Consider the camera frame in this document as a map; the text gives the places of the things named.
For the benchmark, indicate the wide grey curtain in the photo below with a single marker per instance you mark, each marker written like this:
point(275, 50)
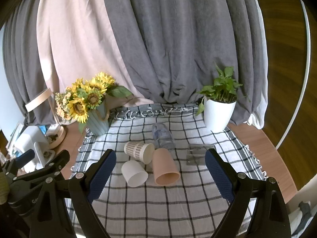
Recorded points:
point(185, 42)

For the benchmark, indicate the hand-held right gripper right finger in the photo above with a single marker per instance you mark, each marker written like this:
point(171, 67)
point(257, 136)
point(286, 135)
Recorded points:
point(220, 176)

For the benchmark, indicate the beige flower bouquet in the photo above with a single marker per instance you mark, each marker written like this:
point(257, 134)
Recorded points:
point(62, 104)

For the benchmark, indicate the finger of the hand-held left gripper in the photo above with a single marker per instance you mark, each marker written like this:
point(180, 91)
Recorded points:
point(26, 156)
point(55, 164)

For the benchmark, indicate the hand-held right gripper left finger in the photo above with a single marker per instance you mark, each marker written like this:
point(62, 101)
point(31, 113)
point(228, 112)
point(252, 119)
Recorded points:
point(101, 176)

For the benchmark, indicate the clear plastic box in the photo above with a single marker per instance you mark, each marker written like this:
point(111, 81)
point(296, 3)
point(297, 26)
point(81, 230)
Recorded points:
point(197, 155)

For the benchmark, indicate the checked tablecloth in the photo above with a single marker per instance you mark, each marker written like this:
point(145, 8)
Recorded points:
point(158, 203)

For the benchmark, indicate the round wooden tray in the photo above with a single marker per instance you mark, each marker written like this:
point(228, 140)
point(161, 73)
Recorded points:
point(60, 136)

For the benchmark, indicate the green plant in white pot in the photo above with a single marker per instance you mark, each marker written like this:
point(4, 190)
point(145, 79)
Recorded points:
point(218, 114)

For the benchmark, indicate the white appliance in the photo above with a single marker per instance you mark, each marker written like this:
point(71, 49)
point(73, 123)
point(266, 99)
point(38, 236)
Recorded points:
point(31, 135)

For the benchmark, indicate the stack of books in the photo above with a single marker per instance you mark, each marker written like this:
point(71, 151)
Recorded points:
point(14, 133)

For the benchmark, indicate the narrow grey curtain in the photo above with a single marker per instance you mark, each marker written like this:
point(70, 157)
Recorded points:
point(22, 67)

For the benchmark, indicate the pink curtain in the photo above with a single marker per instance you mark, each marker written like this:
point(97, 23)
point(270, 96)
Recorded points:
point(74, 42)

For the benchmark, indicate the patterned paper cup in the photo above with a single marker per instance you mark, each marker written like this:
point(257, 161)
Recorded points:
point(135, 150)

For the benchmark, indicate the white cup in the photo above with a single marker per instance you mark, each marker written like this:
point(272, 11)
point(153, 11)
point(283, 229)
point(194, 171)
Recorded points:
point(131, 169)

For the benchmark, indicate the pink cup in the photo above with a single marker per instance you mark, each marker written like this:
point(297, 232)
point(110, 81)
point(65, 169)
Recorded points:
point(163, 163)

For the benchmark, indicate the grey cloth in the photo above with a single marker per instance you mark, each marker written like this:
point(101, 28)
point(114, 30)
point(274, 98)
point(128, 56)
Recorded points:
point(304, 208)

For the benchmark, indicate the sunflower bouquet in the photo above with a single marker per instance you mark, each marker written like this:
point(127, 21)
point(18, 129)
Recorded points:
point(79, 107)

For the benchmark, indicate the ribbed blue-green vase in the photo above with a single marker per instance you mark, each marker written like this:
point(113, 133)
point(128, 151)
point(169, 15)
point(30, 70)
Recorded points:
point(97, 124)

